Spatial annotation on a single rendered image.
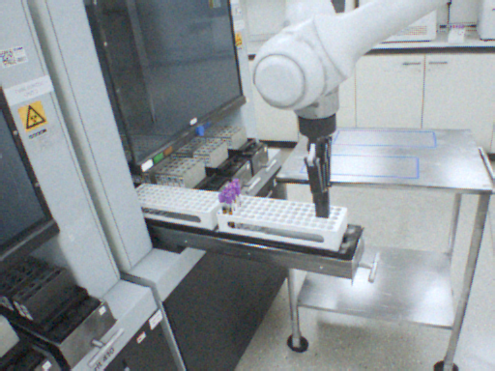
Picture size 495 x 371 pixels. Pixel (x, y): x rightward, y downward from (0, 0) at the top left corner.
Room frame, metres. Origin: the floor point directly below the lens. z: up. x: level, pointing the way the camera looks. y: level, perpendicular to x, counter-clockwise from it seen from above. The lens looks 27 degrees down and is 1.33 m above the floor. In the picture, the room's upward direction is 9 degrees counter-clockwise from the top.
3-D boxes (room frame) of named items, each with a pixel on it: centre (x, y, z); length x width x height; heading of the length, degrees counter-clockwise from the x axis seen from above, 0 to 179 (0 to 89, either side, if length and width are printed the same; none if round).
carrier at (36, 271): (0.62, 0.50, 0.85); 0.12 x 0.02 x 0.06; 151
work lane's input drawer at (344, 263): (0.82, 0.05, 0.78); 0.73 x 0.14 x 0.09; 60
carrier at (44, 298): (0.58, 0.44, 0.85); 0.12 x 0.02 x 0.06; 150
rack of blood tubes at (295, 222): (0.76, -0.06, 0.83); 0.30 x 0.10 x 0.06; 60
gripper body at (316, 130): (0.71, -0.15, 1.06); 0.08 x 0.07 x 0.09; 150
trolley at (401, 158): (1.10, -0.46, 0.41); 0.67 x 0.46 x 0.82; 65
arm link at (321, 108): (0.71, -0.15, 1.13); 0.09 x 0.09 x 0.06
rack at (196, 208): (0.91, 0.21, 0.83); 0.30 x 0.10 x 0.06; 60
